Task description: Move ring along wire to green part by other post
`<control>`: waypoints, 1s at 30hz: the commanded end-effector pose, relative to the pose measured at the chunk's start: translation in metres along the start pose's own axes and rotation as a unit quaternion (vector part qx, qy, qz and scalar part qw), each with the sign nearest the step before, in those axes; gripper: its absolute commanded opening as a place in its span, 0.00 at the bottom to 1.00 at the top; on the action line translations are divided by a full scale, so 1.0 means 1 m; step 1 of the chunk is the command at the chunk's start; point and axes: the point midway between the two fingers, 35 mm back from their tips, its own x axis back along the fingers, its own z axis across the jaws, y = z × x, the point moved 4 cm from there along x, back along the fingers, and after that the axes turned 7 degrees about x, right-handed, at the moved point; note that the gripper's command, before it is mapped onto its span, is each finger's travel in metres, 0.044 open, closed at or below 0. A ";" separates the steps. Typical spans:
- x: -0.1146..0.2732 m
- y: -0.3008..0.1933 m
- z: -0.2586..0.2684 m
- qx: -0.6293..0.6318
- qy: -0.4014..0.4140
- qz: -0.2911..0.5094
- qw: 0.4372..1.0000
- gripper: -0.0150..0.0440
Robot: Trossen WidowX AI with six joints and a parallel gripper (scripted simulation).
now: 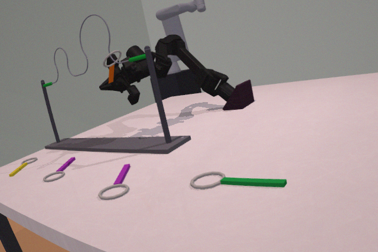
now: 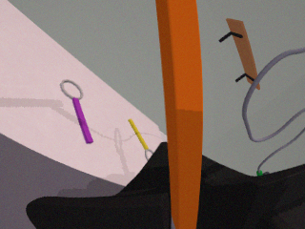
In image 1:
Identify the orange long bar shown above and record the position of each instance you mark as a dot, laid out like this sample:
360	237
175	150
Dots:
111	66

